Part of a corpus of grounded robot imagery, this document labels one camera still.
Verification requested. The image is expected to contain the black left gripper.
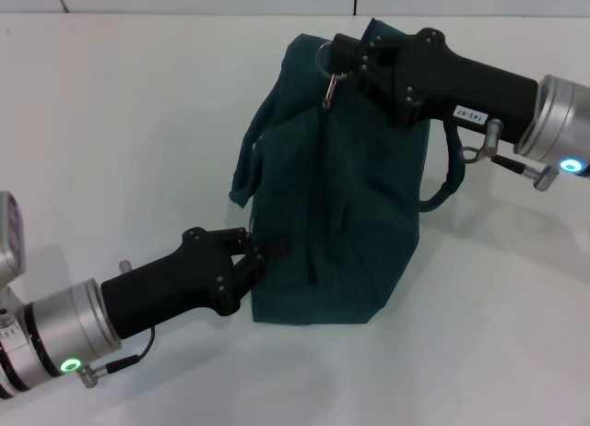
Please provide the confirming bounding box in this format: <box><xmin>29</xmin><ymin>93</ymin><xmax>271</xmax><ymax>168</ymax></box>
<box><xmin>100</xmin><ymin>226</ymin><xmax>292</xmax><ymax>340</ymax></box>

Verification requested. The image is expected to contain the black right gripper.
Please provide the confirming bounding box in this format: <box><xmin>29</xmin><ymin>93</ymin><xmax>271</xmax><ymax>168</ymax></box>
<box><xmin>331</xmin><ymin>27</ymin><xmax>540</xmax><ymax>144</ymax></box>

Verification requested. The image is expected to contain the dark teal insulated lunch bag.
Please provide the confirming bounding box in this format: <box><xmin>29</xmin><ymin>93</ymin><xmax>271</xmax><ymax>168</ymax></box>
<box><xmin>229</xmin><ymin>18</ymin><xmax>466</xmax><ymax>326</ymax></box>

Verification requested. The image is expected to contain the dark left arm cable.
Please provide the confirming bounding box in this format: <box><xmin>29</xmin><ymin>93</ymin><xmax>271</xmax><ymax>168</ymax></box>
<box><xmin>105</xmin><ymin>326</ymin><xmax>156</xmax><ymax>373</ymax></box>

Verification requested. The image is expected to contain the dark arm cable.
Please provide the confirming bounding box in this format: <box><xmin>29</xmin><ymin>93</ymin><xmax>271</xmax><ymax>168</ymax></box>
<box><xmin>460</xmin><ymin>144</ymin><xmax>527</xmax><ymax>176</ymax></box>
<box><xmin>105</xmin><ymin>326</ymin><xmax>156</xmax><ymax>373</ymax></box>

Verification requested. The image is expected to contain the dark right arm cable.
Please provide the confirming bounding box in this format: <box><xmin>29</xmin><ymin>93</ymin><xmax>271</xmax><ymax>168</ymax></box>
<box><xmin>460</xmin><ymin>144</ymin><xmax>527</xmax><ymax>176</ymax></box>

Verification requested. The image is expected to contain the silver black wrist camera box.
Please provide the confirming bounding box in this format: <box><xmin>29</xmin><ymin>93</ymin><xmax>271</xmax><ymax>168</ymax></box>
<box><xmin>0</xmin><ymin>190</ymin><xmax>28</xmax><ymax>291</ymax></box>

